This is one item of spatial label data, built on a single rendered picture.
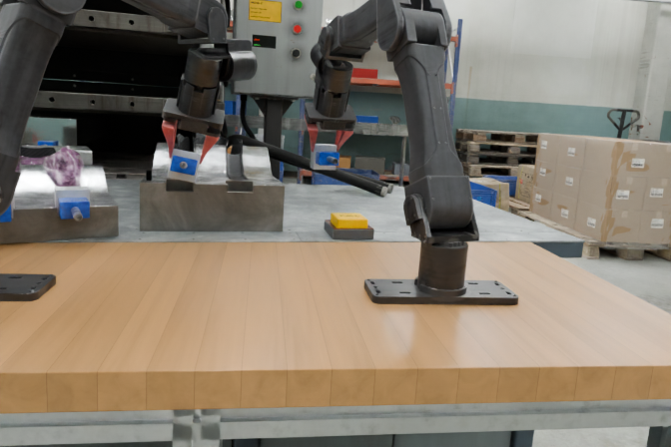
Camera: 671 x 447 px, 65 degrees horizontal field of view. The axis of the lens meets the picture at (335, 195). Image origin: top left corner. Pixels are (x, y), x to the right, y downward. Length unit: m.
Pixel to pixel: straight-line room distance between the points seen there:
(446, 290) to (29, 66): 0.59
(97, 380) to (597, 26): 8.48
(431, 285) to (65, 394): 0.43
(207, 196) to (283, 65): 0.96
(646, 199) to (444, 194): 4.05
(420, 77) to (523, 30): 7.54
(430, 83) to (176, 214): 0.52
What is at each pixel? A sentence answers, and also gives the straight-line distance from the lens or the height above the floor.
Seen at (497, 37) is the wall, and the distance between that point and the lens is 8.13.
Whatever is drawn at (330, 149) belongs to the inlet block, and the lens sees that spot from 1.14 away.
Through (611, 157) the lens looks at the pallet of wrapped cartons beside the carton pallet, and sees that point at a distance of 4.53.
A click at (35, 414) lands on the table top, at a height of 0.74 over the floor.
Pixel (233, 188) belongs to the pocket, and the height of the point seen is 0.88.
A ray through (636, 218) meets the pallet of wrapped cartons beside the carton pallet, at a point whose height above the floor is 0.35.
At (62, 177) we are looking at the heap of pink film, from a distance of 1.10.
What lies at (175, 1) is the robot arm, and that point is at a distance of 0.87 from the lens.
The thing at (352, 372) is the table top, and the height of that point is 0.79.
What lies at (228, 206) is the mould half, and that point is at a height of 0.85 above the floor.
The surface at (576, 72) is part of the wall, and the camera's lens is 8.55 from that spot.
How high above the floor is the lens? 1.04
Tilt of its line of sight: 9 degrees down
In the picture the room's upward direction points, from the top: 4 degrees clockwise
